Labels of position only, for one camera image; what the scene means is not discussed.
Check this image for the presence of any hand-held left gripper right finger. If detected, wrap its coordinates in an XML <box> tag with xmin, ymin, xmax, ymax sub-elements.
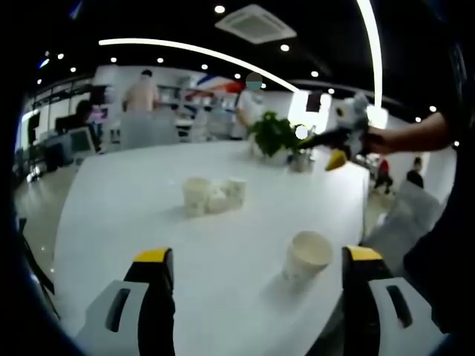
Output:
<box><xmin>341</xmin><ymin>245</ymin><xmax>452</xmax><ymax>356</ymax></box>

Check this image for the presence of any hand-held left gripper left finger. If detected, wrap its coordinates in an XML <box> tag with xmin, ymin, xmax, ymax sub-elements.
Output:
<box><xmin>76</xmin><ymin>247</ymin><xmax>176</xmax><ymax>356</ymax></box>

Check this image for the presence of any white paper cup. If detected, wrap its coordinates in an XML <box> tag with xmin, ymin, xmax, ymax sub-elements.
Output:
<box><xmin>284</xmin><ymin>230</ymin><xmax>334</xmax><ymax>286</ymax></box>
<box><xmin>206</xmin><ymin>180</ymin><xmax>230</xmax><ymax>215</ymax></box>
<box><xmin>181</xmin><ymin>177</ymin><xmax>212</xmax><ymax>219</ymax></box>
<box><xmin>226</xmin><ymin>177</ymin><xmax>248</xmax><ymax>209</ymax></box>

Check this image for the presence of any person's right hand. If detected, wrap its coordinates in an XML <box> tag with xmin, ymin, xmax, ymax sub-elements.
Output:
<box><xmin>365</xmin><ymin>124</ymin><xmax>395</xmax><ymax>156</ymax></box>

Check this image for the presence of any small grey container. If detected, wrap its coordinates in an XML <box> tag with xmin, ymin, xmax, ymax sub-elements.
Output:
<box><xmin>289</xmin><ymin>152</ymin><xmax>315</xmax><ymax>174</ymax></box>

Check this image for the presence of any green potted plant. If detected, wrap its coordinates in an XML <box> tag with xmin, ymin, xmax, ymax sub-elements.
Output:
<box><xmin>247</xmin><ymin>110</ymin><xmax>311</xmax><ymax>168</ymax></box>

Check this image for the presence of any long ceiling light strip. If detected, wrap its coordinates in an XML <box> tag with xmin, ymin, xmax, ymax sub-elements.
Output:
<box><xmin>356</xmin><ymin>0</ymin><xmax>384</xmax><ymax>108</ymax></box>

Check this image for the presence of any grey chair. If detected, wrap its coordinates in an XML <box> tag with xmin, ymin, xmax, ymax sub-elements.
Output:
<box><xmin>367</xmin><ymin>179</ymin><xmax>445</xmax><ymax>275</ymax></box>
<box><xmin>120</xmin><ymin>110</ymin><xmax>179</xmax><ymax>149</ymax></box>

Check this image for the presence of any white table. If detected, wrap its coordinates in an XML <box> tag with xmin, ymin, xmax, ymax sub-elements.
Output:
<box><xmin>53</xmin><ymin>140</ymin><xmax>372</xmax><ymax>356</ymax></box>

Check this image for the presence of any person's dark clothing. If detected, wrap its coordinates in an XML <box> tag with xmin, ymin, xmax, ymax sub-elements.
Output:
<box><xmin>402</xmin><ymin>22</ymin><xmax>475</xmax><ymax>334</ymax></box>

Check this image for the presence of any ceiling air conditioner vent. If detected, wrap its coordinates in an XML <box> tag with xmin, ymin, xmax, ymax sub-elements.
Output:
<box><xmin>214</xmin><ymin>3</ymin><xmax>298</xmax><ymax>45</ymax></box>

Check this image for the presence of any curved ceiling light strip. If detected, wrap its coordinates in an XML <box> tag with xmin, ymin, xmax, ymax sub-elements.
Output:
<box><xmin>98</xmin><ymin>37</ymin><xmax>301</xmax><ymax>93</ymax></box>

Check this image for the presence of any grey computer monitor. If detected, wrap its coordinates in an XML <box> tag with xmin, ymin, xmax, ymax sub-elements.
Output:
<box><xmin>68</xmin><ymin>125</ymin><xmax>101</xmax><ymax>155</ymax></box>

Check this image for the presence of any red blue wall banner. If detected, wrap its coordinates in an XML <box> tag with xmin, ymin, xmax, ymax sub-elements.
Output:
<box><xmin>187</xmin><ymin>72</ymin><xmax>246</xmax><ymax>93</ymax></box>

